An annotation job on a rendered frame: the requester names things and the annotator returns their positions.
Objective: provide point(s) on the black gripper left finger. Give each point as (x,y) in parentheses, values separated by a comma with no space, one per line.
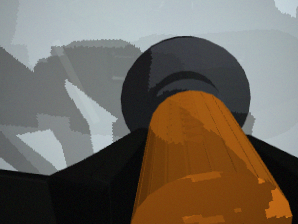
(100,189)

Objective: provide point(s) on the orange knob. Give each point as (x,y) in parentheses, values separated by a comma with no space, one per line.
(199,168)

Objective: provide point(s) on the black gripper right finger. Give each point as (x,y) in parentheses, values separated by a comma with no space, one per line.
(284,168)

